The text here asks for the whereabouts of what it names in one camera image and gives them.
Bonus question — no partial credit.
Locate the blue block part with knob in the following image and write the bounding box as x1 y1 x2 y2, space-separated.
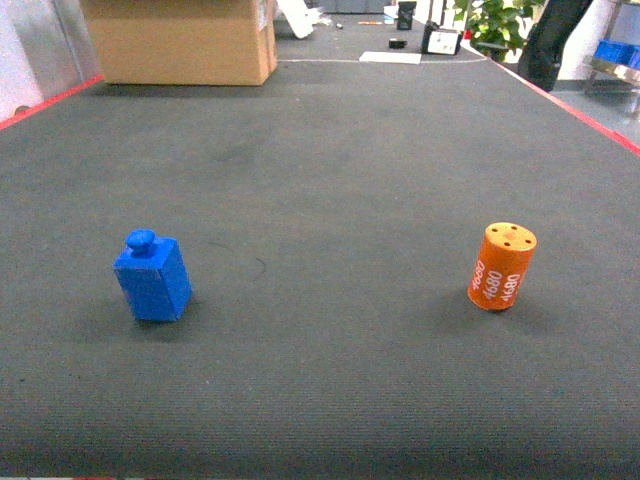
112 229 192 322

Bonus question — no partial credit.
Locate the orange cylindrical cap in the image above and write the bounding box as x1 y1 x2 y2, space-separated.
467 222 537 311

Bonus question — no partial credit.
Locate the dark conveyor belt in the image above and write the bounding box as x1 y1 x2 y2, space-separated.
1 63 639 479

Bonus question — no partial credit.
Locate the white paper sheet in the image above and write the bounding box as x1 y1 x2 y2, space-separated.
359 51 422 65

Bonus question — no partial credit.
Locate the small black object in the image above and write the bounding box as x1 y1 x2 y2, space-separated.
388 38 407 50

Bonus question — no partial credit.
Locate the black and white device box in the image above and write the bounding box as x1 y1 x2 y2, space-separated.
421 21 463 56

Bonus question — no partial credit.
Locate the large cardboard box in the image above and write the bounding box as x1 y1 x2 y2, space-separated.
80 0 277 86

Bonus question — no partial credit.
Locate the green potted plant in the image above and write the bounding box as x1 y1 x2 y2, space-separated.
451 0 545 63

